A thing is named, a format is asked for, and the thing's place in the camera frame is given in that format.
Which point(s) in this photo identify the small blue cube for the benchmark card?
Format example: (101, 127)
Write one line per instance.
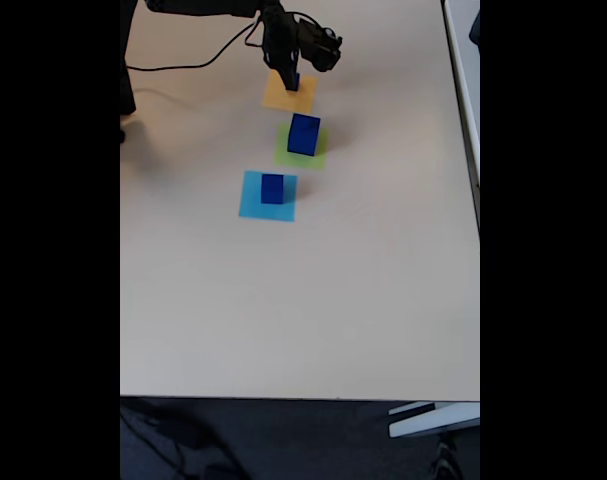
(298, 82)

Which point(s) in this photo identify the large blue cube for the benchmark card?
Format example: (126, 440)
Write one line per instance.
(300, 142)

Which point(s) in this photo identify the medium blue cube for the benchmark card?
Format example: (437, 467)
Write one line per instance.
(272, 190)

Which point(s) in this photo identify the orange paper square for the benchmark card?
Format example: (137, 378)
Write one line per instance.
(275, 97)

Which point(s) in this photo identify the green paper square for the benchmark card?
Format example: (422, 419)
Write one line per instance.
(315, 161)

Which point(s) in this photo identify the light blue paper square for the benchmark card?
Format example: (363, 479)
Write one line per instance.
(250, 205)

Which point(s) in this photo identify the white neighbouring table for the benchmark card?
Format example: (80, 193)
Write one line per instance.
(465, 90)

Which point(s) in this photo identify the dark blue object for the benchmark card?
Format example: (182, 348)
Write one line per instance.
(475, 27)

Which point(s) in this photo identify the white table foot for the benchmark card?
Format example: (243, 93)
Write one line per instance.
(433, 420)

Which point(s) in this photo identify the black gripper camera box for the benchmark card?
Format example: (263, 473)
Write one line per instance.
(320, 45)

